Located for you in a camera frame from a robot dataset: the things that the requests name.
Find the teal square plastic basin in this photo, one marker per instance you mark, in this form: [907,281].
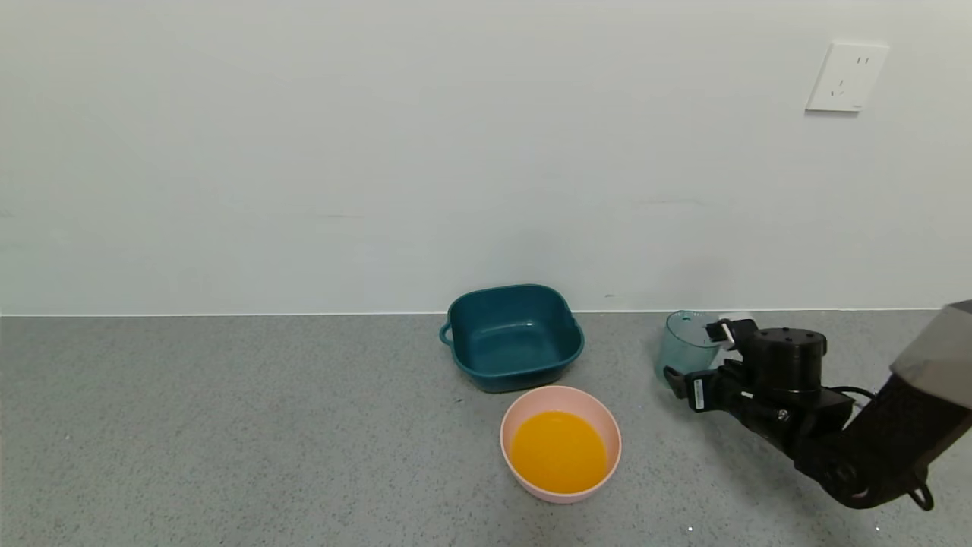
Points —
[510,346]

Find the clear ribbed plastic cup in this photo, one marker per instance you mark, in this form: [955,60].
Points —
[683,346]

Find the orange juice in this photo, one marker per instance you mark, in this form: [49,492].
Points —
[558,452]

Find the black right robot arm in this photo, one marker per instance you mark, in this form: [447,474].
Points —
[786,361]

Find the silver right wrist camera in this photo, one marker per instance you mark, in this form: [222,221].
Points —
[744,319]

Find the pink round bowl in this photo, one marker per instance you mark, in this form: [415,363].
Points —
[520,403]

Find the white wall socket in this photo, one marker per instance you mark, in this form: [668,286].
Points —
[847,76]

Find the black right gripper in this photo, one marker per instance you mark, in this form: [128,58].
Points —
[699,392]

